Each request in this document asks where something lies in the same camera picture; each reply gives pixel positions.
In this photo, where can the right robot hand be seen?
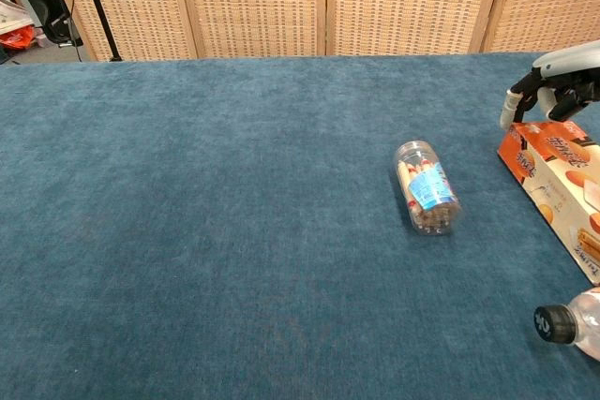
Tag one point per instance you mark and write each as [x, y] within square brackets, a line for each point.
[572, 65]

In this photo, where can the orange snack box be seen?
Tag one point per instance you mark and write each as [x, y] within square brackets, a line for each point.
[553, 170]

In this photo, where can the clear plastic snack jar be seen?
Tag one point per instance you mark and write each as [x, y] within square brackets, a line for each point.
[426, 189]

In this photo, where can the clear bottle with black cap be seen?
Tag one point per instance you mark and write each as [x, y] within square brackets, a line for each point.
[555, 322]

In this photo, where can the blue table cloth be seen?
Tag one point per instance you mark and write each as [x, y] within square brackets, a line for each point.
[234, 255]

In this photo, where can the orange plastic bag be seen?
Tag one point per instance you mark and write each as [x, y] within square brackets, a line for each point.
[19, 38]

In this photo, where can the white paper stack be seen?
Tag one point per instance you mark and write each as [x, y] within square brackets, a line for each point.
[11, 16]

